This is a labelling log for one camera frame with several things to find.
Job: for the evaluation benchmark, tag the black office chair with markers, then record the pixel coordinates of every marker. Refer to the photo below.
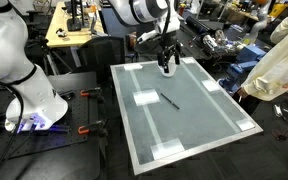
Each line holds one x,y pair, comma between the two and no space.
100,56

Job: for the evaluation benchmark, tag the gray board with aluminium frame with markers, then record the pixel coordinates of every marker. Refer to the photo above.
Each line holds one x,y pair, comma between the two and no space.
190,126

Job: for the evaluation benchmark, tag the person in cream coat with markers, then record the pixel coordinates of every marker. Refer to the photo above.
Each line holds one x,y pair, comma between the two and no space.
277,66

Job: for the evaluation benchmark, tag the black monitor stand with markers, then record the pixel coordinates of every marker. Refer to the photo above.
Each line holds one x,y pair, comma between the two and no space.
74,20

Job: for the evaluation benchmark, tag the blue bench vise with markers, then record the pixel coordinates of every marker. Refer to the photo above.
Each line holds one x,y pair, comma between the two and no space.
244,61

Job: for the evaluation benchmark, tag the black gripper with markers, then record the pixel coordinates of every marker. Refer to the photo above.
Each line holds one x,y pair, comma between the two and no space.
169,46

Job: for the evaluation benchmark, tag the wooden desk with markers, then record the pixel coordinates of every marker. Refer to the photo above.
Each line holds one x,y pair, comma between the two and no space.
59,23

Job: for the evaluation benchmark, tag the gray background robot arm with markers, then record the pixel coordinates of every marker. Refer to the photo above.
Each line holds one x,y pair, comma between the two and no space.
260,20

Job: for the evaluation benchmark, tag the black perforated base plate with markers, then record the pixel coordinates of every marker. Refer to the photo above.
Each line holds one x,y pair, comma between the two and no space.
74,110

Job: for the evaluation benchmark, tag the white mug cup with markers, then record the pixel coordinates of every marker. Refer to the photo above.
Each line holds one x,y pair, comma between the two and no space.
171,74

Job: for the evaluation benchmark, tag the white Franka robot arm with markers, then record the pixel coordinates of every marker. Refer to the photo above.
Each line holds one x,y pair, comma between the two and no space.
34,96

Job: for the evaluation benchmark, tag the orange and black clamp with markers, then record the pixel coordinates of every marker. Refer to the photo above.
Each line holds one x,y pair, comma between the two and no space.
90,127
91,92

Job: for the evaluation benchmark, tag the black pen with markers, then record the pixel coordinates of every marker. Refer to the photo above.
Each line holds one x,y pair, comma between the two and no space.
170,101

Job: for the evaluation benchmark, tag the long white tape strip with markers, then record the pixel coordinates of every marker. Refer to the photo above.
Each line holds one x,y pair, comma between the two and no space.
210,99
148,115

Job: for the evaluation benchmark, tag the white tape patch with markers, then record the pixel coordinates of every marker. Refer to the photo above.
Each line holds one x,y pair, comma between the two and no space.
133,66
167,148
146,97
188,60
245,124
210,85

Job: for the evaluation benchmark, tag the black tripod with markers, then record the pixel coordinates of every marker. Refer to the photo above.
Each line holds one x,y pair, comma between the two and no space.
49,56

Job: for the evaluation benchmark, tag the metal motor apparatus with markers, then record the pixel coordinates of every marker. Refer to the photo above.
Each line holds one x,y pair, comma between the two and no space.
214,41

